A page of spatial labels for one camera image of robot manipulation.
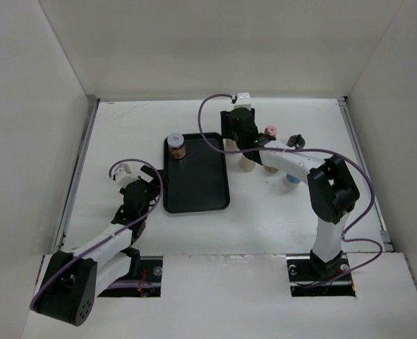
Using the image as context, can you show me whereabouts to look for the red-label white-lid jar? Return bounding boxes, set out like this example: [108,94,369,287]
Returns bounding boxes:
[167,133,186,160]

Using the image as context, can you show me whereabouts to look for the yellow-cap spice bottle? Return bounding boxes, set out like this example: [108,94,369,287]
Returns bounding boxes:
[238,155,256,172]

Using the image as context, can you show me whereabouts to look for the clear-lid pepper grinder bottle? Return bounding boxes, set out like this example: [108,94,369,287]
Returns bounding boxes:
[225,139,242,155]

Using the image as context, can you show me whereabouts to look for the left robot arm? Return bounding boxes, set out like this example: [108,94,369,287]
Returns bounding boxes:
[30,162,167,326]

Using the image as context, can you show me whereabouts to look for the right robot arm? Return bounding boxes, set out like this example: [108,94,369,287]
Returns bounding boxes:
[220,107,360,280]

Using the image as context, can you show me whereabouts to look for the pink-cap spice bottle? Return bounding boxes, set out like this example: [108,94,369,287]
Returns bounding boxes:
[264,125,278,140]

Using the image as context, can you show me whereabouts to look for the black rectangular tray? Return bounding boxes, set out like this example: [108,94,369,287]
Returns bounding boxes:
[163,132,230,214]

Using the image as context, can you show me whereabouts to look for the black-knob grinder bottle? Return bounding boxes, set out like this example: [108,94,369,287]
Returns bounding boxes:
[286,134,306,150]

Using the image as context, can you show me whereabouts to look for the black-cap spice bottle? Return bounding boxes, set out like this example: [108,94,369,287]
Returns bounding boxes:
[264,166,279,174]

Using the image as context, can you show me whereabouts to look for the silver-lid blue-label jar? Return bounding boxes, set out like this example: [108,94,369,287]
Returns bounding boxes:
[283,174,301,189]

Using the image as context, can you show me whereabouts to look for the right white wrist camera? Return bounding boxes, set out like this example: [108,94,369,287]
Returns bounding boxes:
[231,93,252,109]

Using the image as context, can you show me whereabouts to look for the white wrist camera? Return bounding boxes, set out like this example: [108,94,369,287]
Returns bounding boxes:
[111,163,139,188]
[231,93,252,109]

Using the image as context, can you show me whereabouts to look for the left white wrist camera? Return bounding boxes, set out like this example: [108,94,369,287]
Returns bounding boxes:
[111,163,139,188]

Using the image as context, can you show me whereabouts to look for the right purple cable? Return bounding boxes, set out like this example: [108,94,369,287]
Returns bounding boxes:
[197,93,385,289]

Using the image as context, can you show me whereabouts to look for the left metal side rail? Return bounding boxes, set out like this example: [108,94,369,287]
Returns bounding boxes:
[51,95,99,253]

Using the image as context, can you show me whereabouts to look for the metal side rail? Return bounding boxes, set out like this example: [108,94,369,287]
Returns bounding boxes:
[337,97,394,252]
[51,95,99,253]

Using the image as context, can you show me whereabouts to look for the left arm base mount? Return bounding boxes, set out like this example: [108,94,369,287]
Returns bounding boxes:
[98,247,164,298]

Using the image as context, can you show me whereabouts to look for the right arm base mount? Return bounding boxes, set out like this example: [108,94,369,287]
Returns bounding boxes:
[286,254,356,297]

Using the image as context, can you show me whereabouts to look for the right metal side rail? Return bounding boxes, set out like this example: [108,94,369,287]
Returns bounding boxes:
[337,97,394,252]

